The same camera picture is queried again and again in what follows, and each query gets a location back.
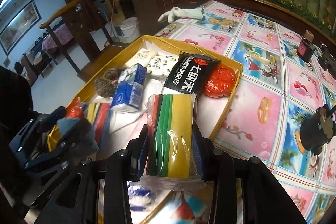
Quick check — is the brown knitted cloth bundle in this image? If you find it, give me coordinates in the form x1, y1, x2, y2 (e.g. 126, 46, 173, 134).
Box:
94, 66, 126, 98

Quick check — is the green yellow sponge pack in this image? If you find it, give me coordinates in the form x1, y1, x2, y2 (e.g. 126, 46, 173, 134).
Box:
139, 93, 206, 192

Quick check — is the blue facial tissue pack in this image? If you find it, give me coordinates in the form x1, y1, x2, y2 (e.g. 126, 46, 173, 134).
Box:
110, 63, 147, 113

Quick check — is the red plastic bag bundle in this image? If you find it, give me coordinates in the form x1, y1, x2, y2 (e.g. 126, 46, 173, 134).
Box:
203, 64, 236, 98

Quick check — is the white tissue pack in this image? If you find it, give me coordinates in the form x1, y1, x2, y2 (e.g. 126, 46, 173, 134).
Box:
125, 48, 157, 68

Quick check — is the black wipes package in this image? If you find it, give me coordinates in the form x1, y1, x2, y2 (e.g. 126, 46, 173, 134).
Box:
163, 52, 221, 95

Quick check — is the lemon print tissue pack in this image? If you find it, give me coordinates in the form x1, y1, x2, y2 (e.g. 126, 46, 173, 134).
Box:
146, 55, 178, 77

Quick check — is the blue patterned plastic bag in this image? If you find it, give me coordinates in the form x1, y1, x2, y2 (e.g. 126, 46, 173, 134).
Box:
127, 182, 157, 212

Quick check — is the yellow black red sponge pack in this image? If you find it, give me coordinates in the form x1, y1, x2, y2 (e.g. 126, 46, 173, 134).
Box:
84, 103, 111, 146

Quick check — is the black round motor device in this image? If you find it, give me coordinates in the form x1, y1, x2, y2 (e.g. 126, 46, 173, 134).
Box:
299, 104, 335, 156

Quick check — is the colourful printed tablecloth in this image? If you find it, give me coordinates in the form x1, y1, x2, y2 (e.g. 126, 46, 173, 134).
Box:
157, 1, 335, 223

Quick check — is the wooden chair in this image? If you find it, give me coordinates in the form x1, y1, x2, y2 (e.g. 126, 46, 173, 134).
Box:
39, 0, 113, 81

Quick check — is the yellow cardboard box tray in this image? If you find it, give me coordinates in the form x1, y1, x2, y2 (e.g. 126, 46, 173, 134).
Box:
76, 35, 243, 223

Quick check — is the black gadget on table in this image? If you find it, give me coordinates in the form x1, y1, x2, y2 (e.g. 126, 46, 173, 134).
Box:
318, 44, 335, 75

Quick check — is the white bucket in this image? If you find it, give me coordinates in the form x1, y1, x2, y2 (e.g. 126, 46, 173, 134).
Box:
115, 16, 141, 43

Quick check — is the dark bottle with cork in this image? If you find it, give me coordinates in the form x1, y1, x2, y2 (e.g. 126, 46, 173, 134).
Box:
297, 30, 315, 63

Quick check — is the white rubber glove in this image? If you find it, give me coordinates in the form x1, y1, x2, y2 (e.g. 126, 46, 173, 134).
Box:
158, 7, 205, 23

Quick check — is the framed wall painting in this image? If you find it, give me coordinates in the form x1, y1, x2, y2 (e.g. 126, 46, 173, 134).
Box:
1, 0, 41, 56

